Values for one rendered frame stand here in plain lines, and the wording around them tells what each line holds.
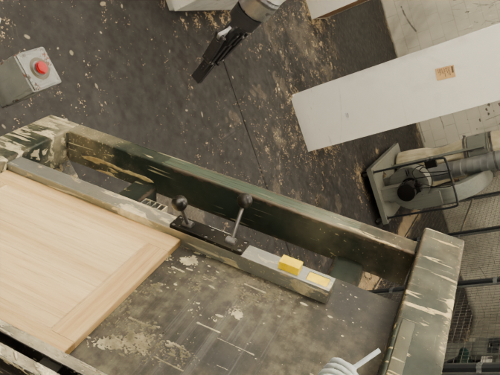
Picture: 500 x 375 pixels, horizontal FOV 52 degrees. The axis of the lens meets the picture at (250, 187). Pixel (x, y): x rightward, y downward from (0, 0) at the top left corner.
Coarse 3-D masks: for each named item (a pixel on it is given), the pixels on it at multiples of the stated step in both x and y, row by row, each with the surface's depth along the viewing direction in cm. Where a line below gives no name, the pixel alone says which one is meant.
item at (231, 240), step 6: (240, 198) 122; (246, 198) 122; (240, 204) 123; (246, 204) 122; (240, 210) 124; (240, 216) 124; (234, 228) 124; (234, 234) 124; (228, 240) 124; (234, 240) 123
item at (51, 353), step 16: (0, 320) 93; (0, 336) 92; (16, 336) 90; (32, 336) 91; (0, 352) 87; (16, 352) 88; (32, 352) 90; (48, 352) 89; (64, 352) 89; (0, 368) 89; (16, 368) 86; (32, 368) 85; (48, 368) 86; (64, 368) 87; (80, 368) 87
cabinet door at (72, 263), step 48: (0, 192) 136; (48, 192) 138; (0, 240) 120; (48, 240) 122; (96, 240) 124; (144, 240) 126; (0, 288) 107; (48, 288) 109; (96, 288) 110; (48, 336) 98
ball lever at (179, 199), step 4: (176, 196) 118; (180, 196) 118; (184, 196) 119; (172, 200) 118; (176, 200) 118; (180, 200) 118; (184, 200) 118; (172, 204) 118; (176, 204) 118; (180, 204) 118; (184, 204) 118; (176, 208) 118; (180, 208) 118; (184, 208) 119; (184, 212) 122; (184, 216) 124; (184, 220) 128; (188, 220) 127; (184, 224) 127; (188, 224) 127; (192, 224) 127
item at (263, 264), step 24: (24, 168) 143; (48, 168) 144; (72, 192) 138; (96, 192) 137; (144, 216) 131; (168, 216) 132; (192, 240) 126; (240, 264) 123; (264, 264) 120; (288, 288) 120; (312, 288) 117
